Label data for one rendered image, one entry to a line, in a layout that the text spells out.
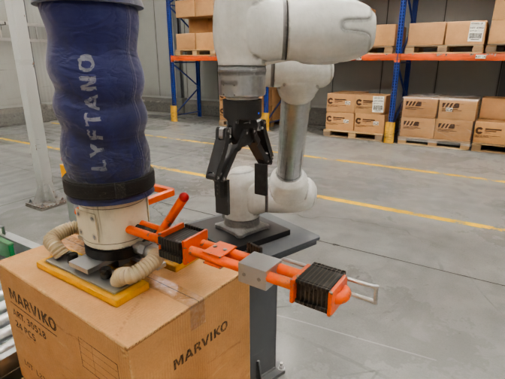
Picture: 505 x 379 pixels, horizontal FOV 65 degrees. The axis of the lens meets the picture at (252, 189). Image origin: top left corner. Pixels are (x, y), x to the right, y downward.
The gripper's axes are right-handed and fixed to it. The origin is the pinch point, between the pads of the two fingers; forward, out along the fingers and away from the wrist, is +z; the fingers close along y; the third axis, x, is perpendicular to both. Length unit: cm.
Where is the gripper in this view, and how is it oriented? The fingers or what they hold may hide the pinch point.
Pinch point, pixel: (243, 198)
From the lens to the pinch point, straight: 81.8
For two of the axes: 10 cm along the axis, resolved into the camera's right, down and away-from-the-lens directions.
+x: 8.3, 1.7, -5.3
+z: 0.0, 9.5, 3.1
